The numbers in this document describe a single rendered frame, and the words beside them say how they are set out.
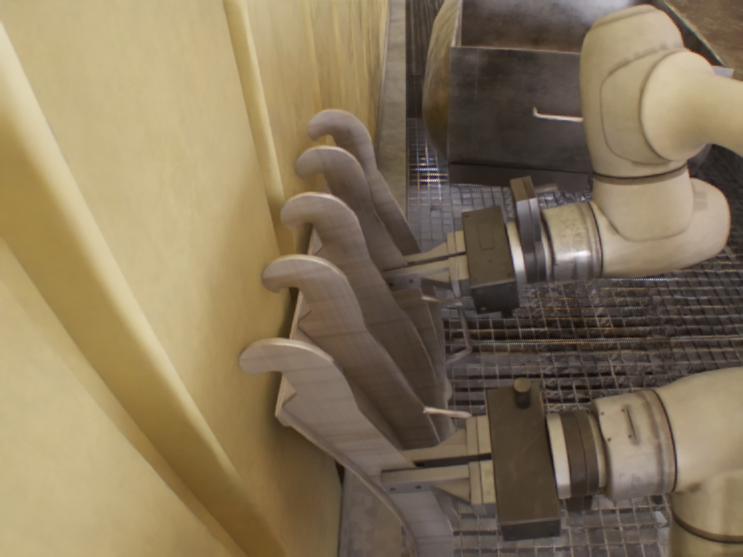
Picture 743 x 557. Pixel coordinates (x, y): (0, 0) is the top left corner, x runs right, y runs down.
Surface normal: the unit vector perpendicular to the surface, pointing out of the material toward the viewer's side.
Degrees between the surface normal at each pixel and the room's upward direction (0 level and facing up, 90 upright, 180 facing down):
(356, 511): 0
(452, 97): 90
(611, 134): 94
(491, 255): 13
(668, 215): 65
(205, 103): 90
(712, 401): 18
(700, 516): 84
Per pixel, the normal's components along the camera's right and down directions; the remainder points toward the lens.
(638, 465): -0.24, 0.00
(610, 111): -0.90, 0.35
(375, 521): -0.06, -0.71
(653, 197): -0.21, 0.40
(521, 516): -0.29, -0.69
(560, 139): -0.20, 0.69
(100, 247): 0.27, 0.66
